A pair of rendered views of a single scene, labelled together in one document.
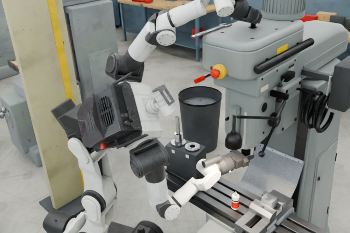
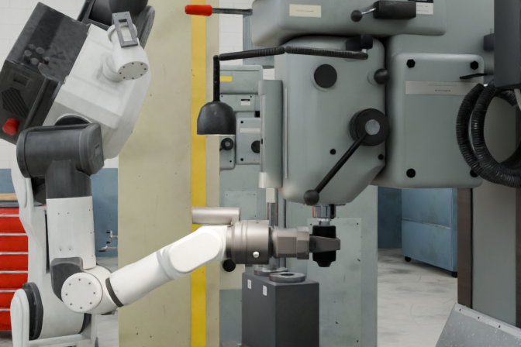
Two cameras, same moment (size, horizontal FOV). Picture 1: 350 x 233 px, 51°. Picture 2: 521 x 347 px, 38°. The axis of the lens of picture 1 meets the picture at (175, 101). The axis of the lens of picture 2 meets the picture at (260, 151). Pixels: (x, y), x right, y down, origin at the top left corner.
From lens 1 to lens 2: 1.39 m
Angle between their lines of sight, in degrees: 41
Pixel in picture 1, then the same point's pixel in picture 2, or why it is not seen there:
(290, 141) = (508, 280)
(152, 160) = (51, 139)
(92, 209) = (16, 319)
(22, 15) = not seen: hidden behind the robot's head
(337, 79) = not seen: outside the picture
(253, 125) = (298, 121)
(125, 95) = (63, 29)
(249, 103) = (290, 61)
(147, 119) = (89, 81)
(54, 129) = (153, 297)
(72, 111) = not seen: hidden behind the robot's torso
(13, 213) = not seen: outside the picture
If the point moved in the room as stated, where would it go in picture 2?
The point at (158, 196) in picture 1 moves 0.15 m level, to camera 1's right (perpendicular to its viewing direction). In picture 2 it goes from (56, 237) to (113, 242)
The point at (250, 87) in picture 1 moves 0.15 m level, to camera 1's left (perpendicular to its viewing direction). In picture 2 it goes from (273, 6) to (207, 14)
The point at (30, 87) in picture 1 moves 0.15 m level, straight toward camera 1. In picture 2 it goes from (125, 196) to (113, 198)
